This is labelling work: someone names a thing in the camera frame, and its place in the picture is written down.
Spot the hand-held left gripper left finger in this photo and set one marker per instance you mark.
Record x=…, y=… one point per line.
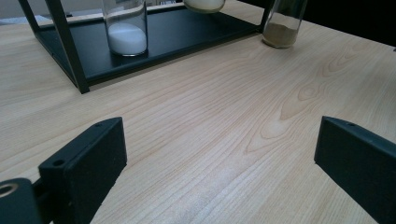
x=84, y=168

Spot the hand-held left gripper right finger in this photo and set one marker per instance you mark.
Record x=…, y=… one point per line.
x=358, y=161

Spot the silver lid jar white powder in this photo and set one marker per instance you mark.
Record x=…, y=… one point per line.
x=127, y=37

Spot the black metal shelf rack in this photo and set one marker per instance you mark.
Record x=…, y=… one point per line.
x=174, y=34

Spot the white lid jar pale powder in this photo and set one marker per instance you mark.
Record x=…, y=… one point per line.
x=204, y=4

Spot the white lid jar brown powder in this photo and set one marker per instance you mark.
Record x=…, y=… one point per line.
x=280, y=34

